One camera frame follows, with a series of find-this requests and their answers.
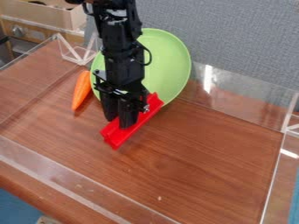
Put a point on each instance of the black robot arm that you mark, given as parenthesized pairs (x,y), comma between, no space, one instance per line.
(118,23)

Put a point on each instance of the clear acrylic tray wall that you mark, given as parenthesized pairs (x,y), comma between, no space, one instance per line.
(211,162)

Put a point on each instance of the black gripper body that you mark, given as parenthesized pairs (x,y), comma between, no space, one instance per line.
(121,77)

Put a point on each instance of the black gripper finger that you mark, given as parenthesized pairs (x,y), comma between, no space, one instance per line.
(110,106)
(127,113)

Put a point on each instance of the cardboard box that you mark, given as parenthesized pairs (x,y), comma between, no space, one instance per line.
(49,12)

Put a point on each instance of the red star-shaped block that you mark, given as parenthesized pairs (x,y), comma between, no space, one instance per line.
(115,136)

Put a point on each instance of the orange toy carrot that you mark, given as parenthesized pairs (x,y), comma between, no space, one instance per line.
(82,90)

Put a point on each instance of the green round plate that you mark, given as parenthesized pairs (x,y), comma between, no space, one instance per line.
(169,72)

